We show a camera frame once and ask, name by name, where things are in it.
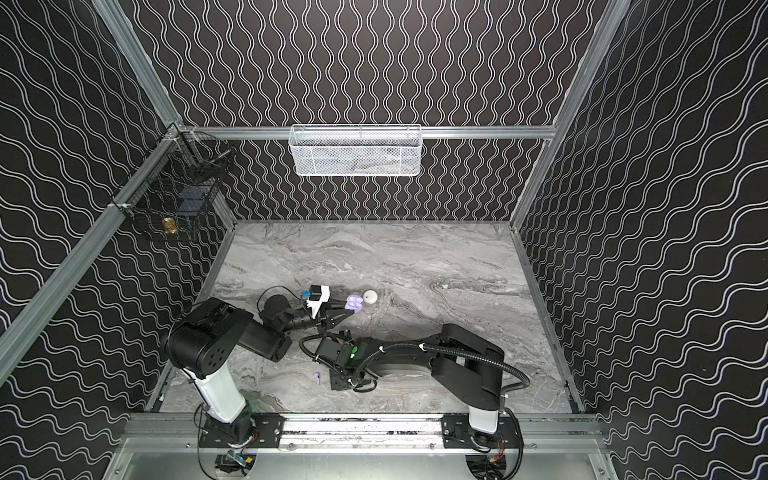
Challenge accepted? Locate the purple earbud charging case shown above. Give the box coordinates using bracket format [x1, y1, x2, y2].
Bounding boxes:
[345, 294, 364, 313]

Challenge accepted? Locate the white earbud charging case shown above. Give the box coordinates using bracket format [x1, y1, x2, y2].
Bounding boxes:
[362, 289, 379, 304]

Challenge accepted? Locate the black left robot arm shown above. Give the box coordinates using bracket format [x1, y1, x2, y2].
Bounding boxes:
[165, 285, 362, 425]

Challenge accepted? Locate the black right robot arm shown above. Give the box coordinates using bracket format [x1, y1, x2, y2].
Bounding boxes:
[300, 324, 531, 437]

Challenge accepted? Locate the brass fitting in basket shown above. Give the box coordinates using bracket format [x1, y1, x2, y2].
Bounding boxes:
[161, 217, 179, 235]

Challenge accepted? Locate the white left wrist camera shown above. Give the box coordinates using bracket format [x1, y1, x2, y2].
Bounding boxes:
[302, 285, 330, 319]

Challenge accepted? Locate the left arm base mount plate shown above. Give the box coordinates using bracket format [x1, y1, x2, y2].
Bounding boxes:
[198, 413, 285, 448]

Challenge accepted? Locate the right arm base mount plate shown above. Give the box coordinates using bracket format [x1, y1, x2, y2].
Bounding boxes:
[440, 414, 522, 451]

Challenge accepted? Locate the white mesh wire basket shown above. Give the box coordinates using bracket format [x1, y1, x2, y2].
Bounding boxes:
[288, 124, 424, 177]

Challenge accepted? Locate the black wire basket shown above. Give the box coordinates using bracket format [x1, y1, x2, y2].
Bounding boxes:
[118, 124, 234, 244]

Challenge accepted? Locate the aluminium front rail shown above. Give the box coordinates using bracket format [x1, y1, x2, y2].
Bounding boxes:
[120, 413, 602, 454]

